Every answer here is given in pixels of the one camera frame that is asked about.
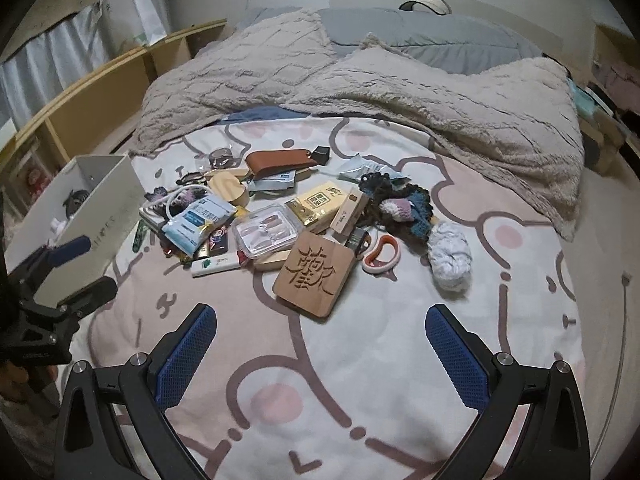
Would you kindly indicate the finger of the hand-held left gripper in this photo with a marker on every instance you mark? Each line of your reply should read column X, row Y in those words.
column 72, row 250
column 95, row 292

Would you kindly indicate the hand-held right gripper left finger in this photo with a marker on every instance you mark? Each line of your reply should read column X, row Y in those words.
column 190, row 350

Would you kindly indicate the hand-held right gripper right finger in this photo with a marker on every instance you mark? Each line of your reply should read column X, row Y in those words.
column 455, row 355

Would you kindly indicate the white storage box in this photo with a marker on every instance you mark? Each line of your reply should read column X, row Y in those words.
column 110, row 210

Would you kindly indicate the white medicine sachet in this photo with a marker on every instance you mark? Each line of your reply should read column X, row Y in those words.
column 197, row 225

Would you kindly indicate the carved wooden plaque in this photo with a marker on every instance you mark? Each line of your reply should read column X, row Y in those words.
column 315, row 275

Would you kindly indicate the black coil hair claw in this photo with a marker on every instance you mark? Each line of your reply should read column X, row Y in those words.
column 77, row 200

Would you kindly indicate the flat white box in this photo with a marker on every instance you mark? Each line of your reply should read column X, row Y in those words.
column 152, row 217

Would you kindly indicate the white green tube box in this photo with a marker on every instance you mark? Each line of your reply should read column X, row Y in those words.
column 215, row 266

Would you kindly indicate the white yarn bundle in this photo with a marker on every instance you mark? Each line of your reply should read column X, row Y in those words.
column 450, row 257

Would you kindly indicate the printed bed sheet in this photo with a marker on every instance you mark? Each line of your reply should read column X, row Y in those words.
column 350, row 385

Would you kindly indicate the colourful snack packet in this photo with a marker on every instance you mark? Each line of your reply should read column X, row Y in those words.
column 219, row 241

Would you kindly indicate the orange white carabiner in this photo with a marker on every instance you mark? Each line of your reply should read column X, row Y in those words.
column 390, row 255

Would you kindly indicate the wooden board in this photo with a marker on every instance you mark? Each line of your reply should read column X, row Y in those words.
column 272, row 262

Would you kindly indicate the purple black crochet piece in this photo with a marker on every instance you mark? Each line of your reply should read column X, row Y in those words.
column 190, row 194

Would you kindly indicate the dark hair clip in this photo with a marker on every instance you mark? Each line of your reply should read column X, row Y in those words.
column 190, row 177

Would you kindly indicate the clear plastic nail box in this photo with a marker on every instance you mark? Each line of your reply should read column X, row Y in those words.
column 267, row 232

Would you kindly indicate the wooden shelf unit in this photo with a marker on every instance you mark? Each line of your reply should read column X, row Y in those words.
column 100, row 105

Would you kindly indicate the black tube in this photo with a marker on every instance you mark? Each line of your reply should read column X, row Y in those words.
column 357, row 242

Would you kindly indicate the round wooden lid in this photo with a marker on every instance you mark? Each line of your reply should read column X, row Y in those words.
column 229, row 189

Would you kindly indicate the dark crochet yarn piece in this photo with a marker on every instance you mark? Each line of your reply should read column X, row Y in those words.
column 395, row 200

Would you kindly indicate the dark tape roll in plastic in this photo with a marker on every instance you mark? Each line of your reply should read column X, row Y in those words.
column 222, row 157

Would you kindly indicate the grey curtain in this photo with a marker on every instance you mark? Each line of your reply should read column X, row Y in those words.
column 45, row 70

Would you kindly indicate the small blue white packet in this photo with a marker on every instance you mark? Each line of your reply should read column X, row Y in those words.
column 272, row 182

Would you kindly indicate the gold yellow box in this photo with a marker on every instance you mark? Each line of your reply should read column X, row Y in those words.
column 317, row 205

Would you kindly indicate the crumpled white blue packet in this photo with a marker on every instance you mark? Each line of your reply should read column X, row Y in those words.
column 370, row 169

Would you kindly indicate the brown leather pouch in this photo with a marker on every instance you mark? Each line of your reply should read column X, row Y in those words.
column 277, row 164

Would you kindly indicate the blue cloth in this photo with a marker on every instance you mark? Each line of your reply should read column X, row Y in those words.
column 260, row 115

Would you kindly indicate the small black cube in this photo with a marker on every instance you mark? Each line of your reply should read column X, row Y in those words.
column 321, row 155

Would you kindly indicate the white paper bag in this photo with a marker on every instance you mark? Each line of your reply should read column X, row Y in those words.
column 130, row 15

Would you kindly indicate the cardboard box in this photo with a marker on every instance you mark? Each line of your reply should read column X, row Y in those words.
column 605, row 145

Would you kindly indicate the beige fuzzy blanket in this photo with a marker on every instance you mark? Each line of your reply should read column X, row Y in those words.
column 400, row 100

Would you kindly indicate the teal plastic bag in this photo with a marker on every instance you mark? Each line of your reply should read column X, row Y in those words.
column 587, row 100

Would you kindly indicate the grey quilt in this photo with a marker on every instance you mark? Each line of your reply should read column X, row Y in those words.
column 425, row 35

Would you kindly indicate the white brimmed hat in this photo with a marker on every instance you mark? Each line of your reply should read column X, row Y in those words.
column 430, row 5

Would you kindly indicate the wardrobe alcove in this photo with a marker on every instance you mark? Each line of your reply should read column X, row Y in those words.
column 620, row 45

